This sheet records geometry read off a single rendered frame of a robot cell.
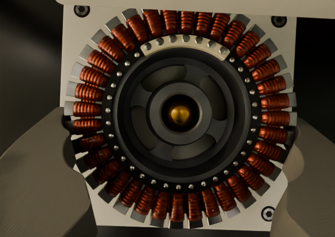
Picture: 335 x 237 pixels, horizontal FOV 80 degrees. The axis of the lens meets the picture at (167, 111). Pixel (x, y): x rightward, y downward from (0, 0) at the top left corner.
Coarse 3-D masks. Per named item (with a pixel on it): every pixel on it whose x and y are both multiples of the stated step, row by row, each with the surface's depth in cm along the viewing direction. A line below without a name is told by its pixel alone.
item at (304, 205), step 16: (288, 128) 10; (304, 128) 10; (304, 144) 8; (320, 144) 9; (288, 160) 9; (304, 160) 8; (320, 160) 8; (288, 176) 9; (304, 176) 7; (320, 176) 7; (288, 192) 6; (304, 192) 6; (320, 192) 6; (288, 208) 6; (304, 208) 6; (320, 208) 6; (272, 224) 7; (288, 224) 6; (304, 224) 6; (320, 224) 6
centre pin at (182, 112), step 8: (168, 104) 11; (176, 104) 10; (184, 104) 10; (192, 104) 11; (168, 112) 10; (176, 112) 10; (184, 112) 10; (192, 112) 11; (168, 120) 11; (176, 120) 10; (184, 120) 10; (192, 120) 11; (176, 128) 11; (184, 128) 11
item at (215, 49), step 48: (144, 48) 9; (192, 48) 10; (240, 48) 9; (96, 96) 9; (144, 96) 12; (192, 96) 10; (240, 96) 10; (288, 96) 9; (96, 144) 9; (240, 144) 10; (288, 144) 10; (144, 192) 9; (192, 192) 10; (240, 192) 9
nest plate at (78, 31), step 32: (64, 32) 13; (288, 32) 13; (64, 64) 13; (288, 64) 13; (64, 96) 13; (96, 192) 13; (96, 224) 13; (128, 224) 13; (224, 224) 13; (256, 224) 13
